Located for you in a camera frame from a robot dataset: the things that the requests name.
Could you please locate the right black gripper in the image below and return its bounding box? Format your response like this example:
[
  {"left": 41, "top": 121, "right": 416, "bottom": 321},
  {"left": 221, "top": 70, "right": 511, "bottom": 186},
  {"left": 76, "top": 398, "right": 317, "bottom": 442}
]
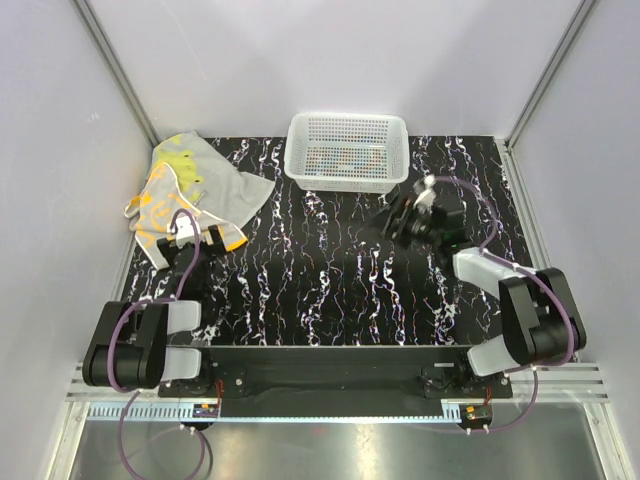
[{"left": 358, "top": 193, "right": 441, "bottom": 249}]

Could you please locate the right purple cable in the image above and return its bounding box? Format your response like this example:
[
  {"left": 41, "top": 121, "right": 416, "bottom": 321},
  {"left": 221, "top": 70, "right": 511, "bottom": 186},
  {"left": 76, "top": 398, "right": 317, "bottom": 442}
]
[{"left": 427, "top": 175, "right": 576, "bottom": 435}]

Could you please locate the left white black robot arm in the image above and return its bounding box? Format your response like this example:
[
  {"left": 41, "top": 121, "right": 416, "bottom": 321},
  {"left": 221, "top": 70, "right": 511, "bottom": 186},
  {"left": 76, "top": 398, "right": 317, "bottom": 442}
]
[{"left": 82, "top": 225, "right": 226, "bottom": 396}]

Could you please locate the grey towel yellow frog print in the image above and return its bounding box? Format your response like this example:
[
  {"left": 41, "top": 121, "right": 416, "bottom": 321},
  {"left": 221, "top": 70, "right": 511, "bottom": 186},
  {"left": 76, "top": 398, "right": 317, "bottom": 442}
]
[{"left": 152, "top": 131, "right": 275, "bottom": 227}]

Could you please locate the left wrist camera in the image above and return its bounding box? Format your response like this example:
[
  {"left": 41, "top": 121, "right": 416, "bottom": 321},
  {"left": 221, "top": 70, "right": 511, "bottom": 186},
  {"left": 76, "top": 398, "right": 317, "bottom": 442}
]
[{"left": 167, "top": 216, "right": 195, "bottom": 248}]

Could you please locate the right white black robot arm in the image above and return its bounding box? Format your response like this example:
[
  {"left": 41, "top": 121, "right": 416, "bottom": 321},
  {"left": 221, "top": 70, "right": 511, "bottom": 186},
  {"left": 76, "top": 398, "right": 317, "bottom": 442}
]
[{"left": 379, "top": 193, "right": 586, "bottom": 397}]

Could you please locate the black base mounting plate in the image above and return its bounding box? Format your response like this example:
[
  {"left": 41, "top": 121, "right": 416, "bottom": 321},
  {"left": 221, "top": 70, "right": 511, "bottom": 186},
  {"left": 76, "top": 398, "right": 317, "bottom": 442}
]
[{"left": 159, "top": 346, "right": 513, "bottom": 413}]

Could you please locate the grey and orange towel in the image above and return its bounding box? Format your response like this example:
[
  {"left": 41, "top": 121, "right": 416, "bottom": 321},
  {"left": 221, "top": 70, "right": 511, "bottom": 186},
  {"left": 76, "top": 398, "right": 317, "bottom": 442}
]
[{"left": 124, "top": 162, "right": 248, "bottom": 270}]

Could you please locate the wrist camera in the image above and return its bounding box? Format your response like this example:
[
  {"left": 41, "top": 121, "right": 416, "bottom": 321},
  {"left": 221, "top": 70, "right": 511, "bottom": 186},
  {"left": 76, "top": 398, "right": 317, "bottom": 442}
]
[
  {"left": 413, "top": 175, "right": 436, "bottom": 213},
  {"left": 167, "top": 216, "right": 195, "bottom": 248}
]

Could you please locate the white plastic mesh basket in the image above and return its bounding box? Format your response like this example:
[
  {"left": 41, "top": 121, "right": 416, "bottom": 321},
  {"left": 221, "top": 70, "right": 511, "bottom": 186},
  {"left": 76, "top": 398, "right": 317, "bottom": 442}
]
[{"left": 284, "top": 112, "right": 410, "bottom": 195}]

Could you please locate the white slotted cable duct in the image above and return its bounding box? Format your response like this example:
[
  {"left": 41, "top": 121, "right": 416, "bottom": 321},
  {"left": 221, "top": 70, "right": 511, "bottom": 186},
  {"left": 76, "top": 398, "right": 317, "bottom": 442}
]
[{"left": 88, "top": 400, "right": 480, "bottom": 425}]

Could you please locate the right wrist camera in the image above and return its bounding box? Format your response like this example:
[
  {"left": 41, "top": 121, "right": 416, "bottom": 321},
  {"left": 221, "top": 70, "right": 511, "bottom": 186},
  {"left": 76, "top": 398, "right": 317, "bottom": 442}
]
[{"left": 413, "top": 175, "right": 436, "bottom": 213}]

